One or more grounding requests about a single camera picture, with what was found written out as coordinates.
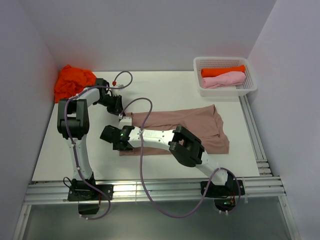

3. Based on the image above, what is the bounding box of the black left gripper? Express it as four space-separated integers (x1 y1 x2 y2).
96 94 126 116

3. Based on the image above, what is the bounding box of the dusty pink t-shirt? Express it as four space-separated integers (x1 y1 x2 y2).
118 104 230 157

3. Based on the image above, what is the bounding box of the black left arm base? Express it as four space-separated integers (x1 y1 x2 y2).
63 176 114 217

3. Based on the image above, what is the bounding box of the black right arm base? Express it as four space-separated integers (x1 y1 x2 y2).
205 176 246 213

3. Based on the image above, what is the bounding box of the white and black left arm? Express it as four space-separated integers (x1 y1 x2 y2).
57 78 125 200

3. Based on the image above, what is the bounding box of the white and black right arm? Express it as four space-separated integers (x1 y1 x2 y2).
100 125 234 195

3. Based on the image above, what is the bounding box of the crumpled orange t-shirt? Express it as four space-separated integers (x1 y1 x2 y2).
53 64 96 104

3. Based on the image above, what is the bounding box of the rolled orange t-shirt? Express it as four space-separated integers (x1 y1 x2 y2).
200 65 246 78

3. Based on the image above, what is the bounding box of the rolled light pink t-shirt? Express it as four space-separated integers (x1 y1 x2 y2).
202 71 246 89

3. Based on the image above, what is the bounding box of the white perforated plastic basket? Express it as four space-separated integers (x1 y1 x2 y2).
193 57 258 97

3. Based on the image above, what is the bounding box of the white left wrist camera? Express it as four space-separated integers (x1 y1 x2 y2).
110 84 125 97

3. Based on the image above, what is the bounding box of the aluminium frame rail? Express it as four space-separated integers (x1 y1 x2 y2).
22 176 286 205

